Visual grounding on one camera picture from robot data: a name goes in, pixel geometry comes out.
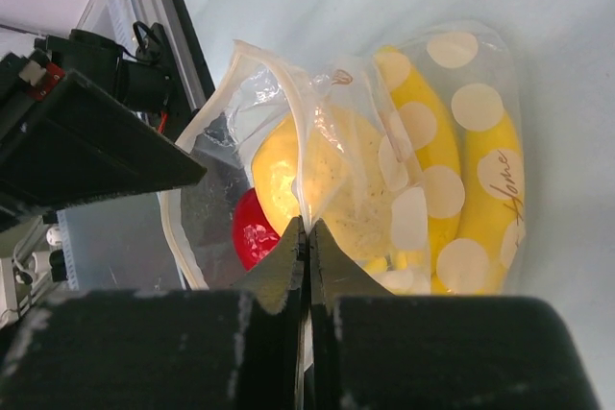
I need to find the yellow banana bunch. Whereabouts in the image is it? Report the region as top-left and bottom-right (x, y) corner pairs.
(376, 46), (525, 295)

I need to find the light blue cable duct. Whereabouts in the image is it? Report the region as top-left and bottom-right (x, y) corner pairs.
(57, 210), (80, 291)

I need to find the yellow lemon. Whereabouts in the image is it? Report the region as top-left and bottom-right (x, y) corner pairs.
(252, 107), (394, 261)

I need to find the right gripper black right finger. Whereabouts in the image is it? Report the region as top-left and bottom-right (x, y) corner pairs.
(308, 223), (599, 409)

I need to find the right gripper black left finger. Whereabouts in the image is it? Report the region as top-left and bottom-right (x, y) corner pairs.
(1, 219), (306, 409)

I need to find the clear zip top bag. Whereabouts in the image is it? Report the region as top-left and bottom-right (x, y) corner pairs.
(160, 21), (526, 295)

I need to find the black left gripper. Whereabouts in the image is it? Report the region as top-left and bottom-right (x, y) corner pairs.
(1, 38), (207, 231)

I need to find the red apple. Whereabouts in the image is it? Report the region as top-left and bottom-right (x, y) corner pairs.
(232, 188), (280, 271)

